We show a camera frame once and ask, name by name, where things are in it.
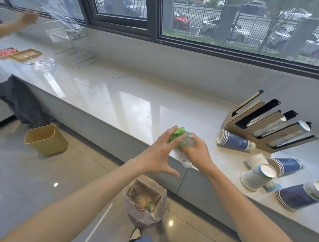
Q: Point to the person's right fingers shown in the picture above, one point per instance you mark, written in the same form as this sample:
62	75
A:
190	147

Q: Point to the white car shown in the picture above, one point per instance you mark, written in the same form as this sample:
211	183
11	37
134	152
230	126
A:
224	28

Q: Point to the waste bin with plastic bag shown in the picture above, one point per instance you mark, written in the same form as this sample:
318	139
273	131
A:
145	199

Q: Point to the clear plastic scrap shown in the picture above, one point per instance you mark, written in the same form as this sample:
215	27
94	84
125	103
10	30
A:
121	73

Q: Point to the grey car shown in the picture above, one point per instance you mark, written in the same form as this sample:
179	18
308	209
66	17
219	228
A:
281	37

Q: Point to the wooden tray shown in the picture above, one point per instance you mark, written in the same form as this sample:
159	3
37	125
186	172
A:
26	54

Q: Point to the stack of blue paper cups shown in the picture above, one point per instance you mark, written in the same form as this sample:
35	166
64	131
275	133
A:
236	140

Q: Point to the person's right forearm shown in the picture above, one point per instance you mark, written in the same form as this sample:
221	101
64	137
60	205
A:
236	204

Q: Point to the person's left forearm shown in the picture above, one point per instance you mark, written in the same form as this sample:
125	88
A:
74	207

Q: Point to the green bundle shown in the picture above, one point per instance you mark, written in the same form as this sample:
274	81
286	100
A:
183	160

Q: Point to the large blue paper cup stack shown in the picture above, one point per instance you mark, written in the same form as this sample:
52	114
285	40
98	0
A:
296	195

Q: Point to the person's left middle finger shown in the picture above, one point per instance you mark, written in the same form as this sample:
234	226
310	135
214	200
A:
170	132

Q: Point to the short blue paper cup stack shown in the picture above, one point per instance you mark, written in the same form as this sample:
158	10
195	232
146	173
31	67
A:
286	166

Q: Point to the clear plastic film sheet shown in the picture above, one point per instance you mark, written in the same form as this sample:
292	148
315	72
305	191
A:
62	15

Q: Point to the person's left thumb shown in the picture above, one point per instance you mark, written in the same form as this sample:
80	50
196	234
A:
170	169

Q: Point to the person's left hand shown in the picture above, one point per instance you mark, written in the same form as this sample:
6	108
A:
154	154

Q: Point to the small white paper cup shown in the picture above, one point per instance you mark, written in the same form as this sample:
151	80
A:
256	159

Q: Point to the red car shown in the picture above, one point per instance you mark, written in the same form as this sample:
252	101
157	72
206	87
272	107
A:
180	20

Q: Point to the dark window frame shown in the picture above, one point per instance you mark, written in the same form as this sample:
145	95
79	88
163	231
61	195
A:
154	27

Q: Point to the person's right hand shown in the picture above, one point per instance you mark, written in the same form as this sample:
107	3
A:
199	154

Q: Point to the crumpled clear plastic wrap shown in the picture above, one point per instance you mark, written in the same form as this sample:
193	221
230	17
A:
43	64

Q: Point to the black metal fence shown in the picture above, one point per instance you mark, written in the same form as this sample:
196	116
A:
251	30

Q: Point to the light blue printed paper cup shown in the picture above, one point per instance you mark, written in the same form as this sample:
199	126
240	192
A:
270	178

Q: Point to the pale cups in dispenser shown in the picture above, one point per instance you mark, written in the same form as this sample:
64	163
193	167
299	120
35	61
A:
300	126

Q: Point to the wooden cup dispenser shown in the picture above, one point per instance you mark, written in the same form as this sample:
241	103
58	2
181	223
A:
264	124

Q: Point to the person's shoe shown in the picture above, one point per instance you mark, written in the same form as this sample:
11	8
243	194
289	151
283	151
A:
135	234

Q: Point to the beige waste bin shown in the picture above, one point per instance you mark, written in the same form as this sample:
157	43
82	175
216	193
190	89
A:
47	142

